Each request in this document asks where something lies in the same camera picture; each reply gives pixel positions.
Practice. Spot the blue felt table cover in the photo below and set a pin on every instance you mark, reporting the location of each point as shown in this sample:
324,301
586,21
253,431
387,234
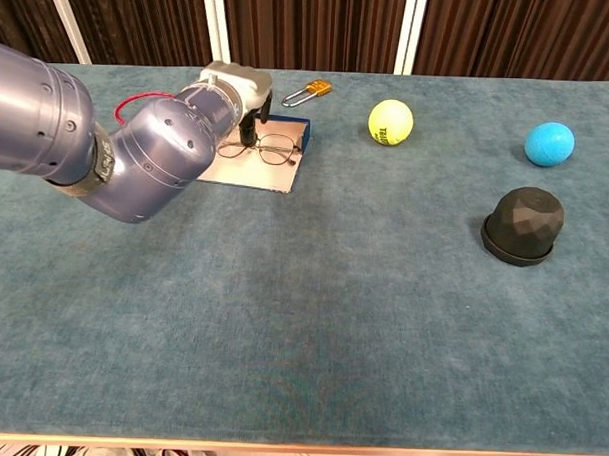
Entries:
331,314

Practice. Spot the blue ball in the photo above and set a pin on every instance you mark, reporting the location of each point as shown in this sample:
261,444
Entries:
549,144

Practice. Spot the brass padlock long shackle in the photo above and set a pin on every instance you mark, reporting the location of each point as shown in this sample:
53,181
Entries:
319,87

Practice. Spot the blue shallow cardboard box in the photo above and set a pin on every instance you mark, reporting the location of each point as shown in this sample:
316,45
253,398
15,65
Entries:
256,178

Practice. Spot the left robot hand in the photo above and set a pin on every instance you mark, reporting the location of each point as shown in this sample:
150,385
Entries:
244,81

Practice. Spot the yellow tennis ball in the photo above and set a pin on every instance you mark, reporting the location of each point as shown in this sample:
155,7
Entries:
390,122

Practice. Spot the black faceted dome cup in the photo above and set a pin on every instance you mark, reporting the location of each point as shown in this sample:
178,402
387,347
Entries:
525,220

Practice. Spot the white metal frame post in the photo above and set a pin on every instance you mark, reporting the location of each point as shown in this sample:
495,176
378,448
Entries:
410,36
216,30
66,19

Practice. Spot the dark brown pleated curtain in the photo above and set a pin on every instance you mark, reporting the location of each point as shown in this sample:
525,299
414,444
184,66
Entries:
311,28

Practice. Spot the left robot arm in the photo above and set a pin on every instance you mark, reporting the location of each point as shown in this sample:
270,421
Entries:
152,157

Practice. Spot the metal-rimmed eyeglasses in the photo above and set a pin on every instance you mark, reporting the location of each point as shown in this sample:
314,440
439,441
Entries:
273,154

